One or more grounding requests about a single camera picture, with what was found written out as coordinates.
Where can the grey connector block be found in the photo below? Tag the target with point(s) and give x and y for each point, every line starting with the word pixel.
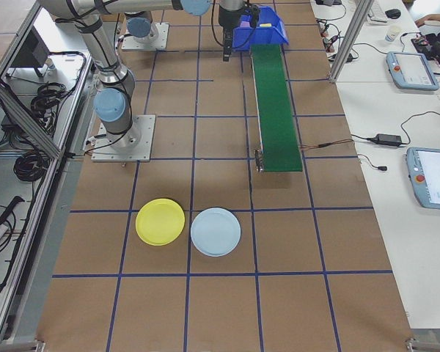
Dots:
pixel 331 42

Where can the light blue plate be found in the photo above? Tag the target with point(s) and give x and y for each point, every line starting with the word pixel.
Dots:
pixel 215 231

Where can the yellow plate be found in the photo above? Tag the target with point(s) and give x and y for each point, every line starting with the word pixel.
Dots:
pixel 160 221

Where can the bystander bare hand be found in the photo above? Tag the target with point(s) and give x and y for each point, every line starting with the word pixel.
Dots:
pixel 422 21

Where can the blue plastic bin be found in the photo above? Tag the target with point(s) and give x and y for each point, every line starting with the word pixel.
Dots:
pixel 264 38

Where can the green conveyor belt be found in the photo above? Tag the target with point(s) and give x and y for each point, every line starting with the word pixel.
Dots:
pixel 275 110

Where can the dark grey device box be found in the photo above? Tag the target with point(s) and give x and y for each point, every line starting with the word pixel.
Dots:
pixel 330 2

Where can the black small device box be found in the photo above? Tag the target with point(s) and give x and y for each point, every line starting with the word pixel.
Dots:
pixel 349 57

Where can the white keyboard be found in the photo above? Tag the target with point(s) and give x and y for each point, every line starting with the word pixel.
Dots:
pixel 377 11

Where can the white paper cup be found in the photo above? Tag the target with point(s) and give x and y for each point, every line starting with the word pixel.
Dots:
pixel 392 33

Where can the black computer mouse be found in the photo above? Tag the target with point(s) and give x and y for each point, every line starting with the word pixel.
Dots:
pixel 393 13

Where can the black power adapter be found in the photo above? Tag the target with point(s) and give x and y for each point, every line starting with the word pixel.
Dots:
pixel 388 139

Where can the grey blue teach pendant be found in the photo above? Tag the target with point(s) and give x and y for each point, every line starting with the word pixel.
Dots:
pixel 412 71
pixel 432 176

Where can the small electronics board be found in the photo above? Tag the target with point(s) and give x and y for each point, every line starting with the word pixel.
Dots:
pixel 421 41

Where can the black box monitor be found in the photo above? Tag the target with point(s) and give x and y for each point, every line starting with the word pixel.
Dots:
pixel 31 49

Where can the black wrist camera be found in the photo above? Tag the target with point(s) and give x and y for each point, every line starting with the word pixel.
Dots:
pixel 254 16

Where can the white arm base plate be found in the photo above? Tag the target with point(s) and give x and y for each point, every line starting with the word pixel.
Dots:
pixel 163 36
pixel 143 146

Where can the aluminium gantry post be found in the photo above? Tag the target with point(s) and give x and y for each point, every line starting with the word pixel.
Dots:
pixel 350 40

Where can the aluminium V-shaped frame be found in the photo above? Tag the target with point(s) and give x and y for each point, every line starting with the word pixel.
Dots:
pixel 25 121

